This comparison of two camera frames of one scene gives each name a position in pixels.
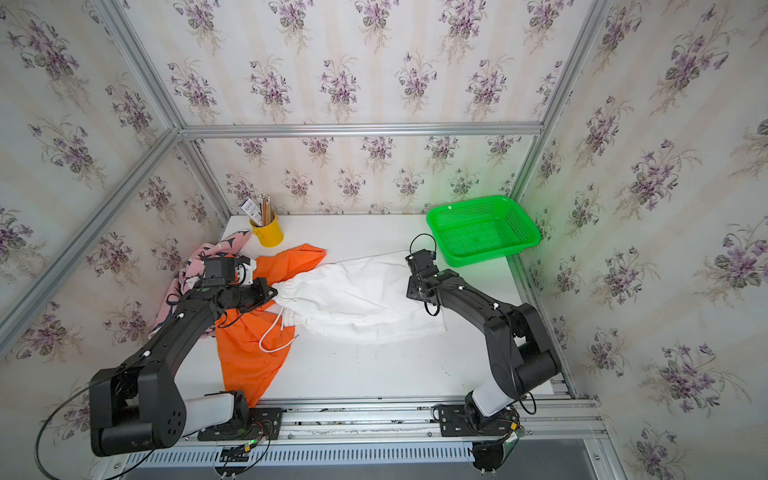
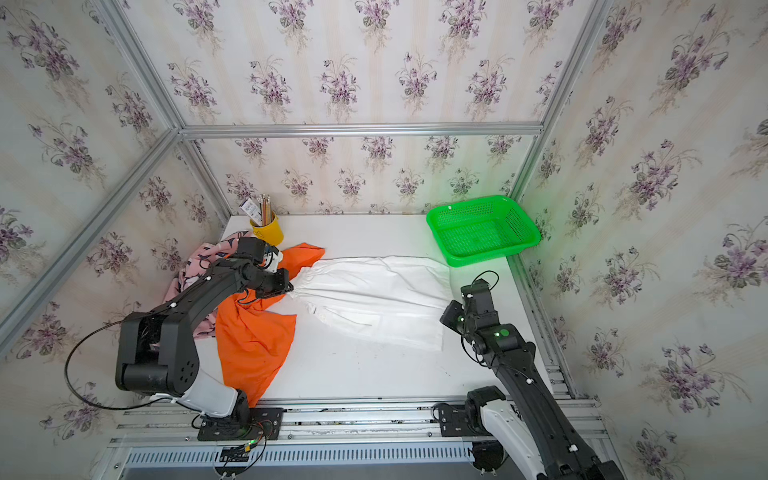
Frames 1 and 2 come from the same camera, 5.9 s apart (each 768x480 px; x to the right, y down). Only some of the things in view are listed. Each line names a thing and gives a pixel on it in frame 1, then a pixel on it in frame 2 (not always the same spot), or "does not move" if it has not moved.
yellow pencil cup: [269, 235] does not move
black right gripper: [410, 290] to [450, 311]
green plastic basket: [477, 231] does not move
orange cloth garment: [253, 340] does not move
